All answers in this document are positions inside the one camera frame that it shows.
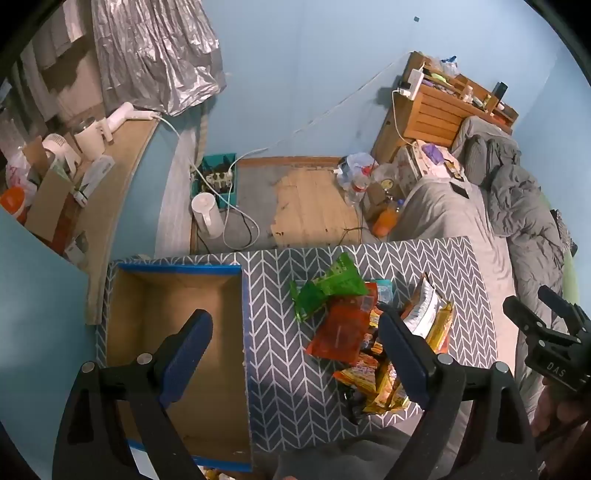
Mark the clear plastic bottle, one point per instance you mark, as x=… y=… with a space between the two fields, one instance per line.
x=356 y=191

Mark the orange yellow snack packet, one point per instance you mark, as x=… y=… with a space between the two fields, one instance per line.
x=369 y=371

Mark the white kettle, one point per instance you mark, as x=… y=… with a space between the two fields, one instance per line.
x=207 y=217

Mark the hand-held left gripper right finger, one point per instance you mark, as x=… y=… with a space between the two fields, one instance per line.
x=406 y=364

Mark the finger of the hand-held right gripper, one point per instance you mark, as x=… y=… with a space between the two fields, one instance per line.
x=521 y=316
x=558 y=304

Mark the grey bed sheet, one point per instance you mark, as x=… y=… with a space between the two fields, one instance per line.
x=438 y=212

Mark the black cylinder bottle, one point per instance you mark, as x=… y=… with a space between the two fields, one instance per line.
x=499 y=94

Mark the white power strip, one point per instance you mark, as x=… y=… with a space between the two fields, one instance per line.
x=413 y=83

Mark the teal plastic basket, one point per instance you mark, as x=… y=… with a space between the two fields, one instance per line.
x=231 y=194

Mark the white mug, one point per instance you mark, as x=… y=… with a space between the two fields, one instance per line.
x=90 y=141

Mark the orange and white chip bag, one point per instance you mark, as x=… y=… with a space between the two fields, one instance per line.
x=422 y=314

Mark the black phone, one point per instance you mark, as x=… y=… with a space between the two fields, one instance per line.
x=459 y=190

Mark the orange juice bottle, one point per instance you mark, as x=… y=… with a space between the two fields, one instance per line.
x=385 y=224

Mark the white storage box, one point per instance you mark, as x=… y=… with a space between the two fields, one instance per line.
x=425 y=166

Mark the wooden sill board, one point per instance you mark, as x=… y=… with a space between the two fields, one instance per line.
x=120 y=184

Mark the long white carton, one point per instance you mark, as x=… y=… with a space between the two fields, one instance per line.
x=94 y=177

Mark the wooden headboard shelf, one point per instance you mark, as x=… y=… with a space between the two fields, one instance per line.
x=429 y=115

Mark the green snack packet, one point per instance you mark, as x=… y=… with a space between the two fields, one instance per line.
x=332 y=281

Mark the small brown cardboard box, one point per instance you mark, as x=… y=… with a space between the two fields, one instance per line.
x=376 y=198

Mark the teal snack packet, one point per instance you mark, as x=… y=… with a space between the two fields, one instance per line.
x=383 y=290

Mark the red-orange snack packet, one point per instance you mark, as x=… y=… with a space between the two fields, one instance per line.
x=341 y=330

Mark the grey pillow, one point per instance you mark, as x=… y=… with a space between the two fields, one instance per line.
x=480 y=129

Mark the power strip with plugs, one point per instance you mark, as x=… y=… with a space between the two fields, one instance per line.
x=217 y=177

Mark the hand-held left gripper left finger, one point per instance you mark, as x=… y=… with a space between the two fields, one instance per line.
x=184 y=360

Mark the white hair dryer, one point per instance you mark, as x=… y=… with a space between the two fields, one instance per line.
x=120 y=115

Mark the person's right hand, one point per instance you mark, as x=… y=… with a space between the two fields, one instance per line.
x=554 y=415

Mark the orange lidded jar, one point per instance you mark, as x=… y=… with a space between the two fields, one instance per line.
x=14 y=201

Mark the white round plastic object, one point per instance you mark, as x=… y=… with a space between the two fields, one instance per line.
x=60 y=147

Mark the silver curtain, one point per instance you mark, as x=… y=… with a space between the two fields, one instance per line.
x=152 y=55

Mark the clear plastic bag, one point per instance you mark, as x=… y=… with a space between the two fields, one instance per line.
x=358 y=164

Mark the grey duvet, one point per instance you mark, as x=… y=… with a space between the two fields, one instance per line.
x=521 y=203

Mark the patterned cardboard storage box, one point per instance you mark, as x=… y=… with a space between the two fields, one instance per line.
x=184 y=295

